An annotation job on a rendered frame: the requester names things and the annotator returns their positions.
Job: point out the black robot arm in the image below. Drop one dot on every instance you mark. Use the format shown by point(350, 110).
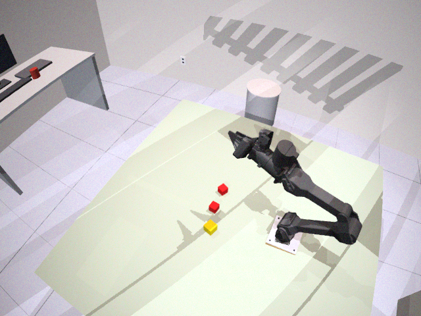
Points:
point(285, 168)

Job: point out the red cube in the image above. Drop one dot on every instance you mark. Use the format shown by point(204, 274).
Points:
point(214, 207)
point(223, 189)

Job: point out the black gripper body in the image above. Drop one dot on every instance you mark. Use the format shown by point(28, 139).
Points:
point(245, 148)

